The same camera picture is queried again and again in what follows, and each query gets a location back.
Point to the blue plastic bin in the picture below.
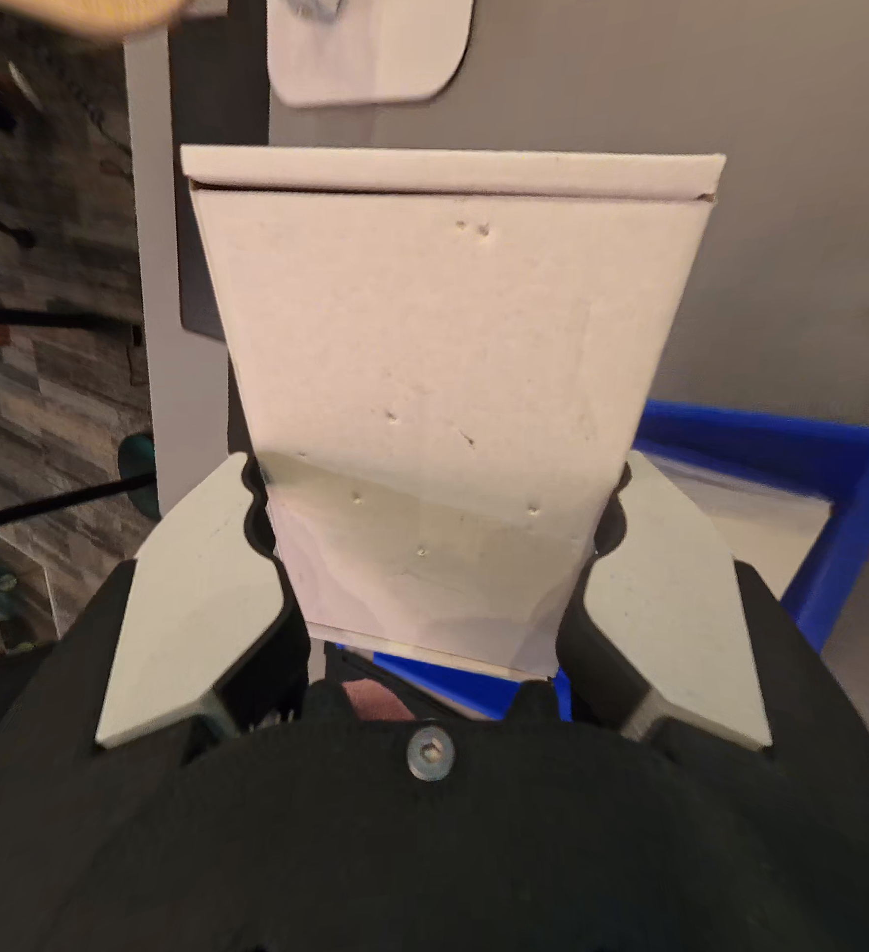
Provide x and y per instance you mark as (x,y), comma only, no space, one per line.
(851,476)

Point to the person's left hand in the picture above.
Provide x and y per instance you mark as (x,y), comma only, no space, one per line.
(378,703)

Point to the clear acrylic bracket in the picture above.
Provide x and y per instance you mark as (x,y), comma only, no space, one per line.
(315,9)

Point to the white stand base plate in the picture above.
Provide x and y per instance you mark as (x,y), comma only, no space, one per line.
(389,52)

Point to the brown wooden crossbar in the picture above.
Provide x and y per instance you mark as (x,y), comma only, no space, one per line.
(47,323)

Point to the white cardboard box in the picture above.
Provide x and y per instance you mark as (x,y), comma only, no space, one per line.
(442,335)
(739,520)

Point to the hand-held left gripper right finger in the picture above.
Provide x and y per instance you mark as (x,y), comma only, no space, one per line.
(672,617)

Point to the thin black rod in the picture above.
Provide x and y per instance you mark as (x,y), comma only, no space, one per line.
(55,506)

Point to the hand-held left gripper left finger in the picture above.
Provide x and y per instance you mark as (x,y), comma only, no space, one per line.
(196,595)

